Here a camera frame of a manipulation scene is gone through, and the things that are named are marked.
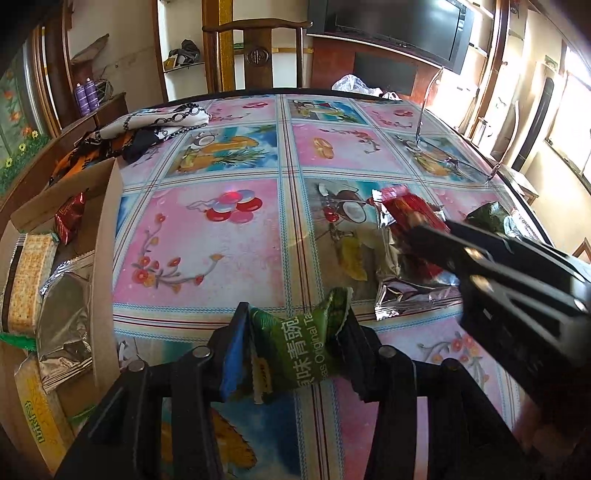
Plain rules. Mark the wooden chair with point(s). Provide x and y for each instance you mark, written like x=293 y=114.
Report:
x=256 y=57

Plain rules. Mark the white plastic bag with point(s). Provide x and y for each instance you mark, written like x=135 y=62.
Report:
x=351 y=84

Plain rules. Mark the dark clutter pile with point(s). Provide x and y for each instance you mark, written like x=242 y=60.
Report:
x=184 y=53

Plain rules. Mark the white patterned face mask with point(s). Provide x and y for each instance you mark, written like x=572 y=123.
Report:
x=391 y=95

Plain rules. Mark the pale cracker packet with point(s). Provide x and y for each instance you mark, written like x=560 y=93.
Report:
x=27 y=281

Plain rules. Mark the white wall shelf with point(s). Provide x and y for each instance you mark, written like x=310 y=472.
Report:
x=194 y=18

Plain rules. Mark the yellow green cracker packet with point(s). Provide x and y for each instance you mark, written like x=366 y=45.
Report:
x=41 y=415

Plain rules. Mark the black white orange scarf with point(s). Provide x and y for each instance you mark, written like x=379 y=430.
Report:
x=152 y=124

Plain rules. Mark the floral painted panel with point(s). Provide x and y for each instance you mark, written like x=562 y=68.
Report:
x=16 y=129

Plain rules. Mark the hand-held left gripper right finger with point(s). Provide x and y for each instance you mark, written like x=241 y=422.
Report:
x=355 y=364

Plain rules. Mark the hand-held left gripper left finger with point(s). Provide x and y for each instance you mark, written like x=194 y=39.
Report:
x=233 y=369

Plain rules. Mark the black flat television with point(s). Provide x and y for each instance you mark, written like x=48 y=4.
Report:
x=397 y=27

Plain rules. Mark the eyeglasses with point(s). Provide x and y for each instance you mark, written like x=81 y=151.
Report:
x=417 y=144

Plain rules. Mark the small wooden stool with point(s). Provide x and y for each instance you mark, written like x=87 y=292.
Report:
x=584 y=251

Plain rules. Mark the low wooden bench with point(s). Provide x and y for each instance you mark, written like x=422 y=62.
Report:
x=521 y=184

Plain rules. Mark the silver foil snack packet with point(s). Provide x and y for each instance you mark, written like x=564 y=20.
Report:
x=64 y=332
x=401 y=288

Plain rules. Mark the wooden side cabinet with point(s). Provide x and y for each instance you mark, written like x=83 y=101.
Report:
x=51 y=150

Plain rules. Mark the red snack packet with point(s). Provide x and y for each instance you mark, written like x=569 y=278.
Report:
x=69 y=217
x=406 y=207

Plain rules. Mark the dark green snack packet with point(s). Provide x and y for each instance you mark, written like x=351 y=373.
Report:
x=489 y=217

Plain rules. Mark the floral printed tablecloth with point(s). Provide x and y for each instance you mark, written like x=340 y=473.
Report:
x=207 y=258

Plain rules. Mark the red brown television cabinet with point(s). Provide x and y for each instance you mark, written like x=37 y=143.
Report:
x=332 y=60

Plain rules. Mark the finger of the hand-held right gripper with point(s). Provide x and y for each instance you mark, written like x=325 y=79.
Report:
x=448 y=251
x=531 y=251

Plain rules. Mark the cardboard box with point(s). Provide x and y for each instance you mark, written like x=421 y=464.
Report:
x=104 y=277

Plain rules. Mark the black pole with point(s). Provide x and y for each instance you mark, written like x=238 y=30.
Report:
x=535 y=120

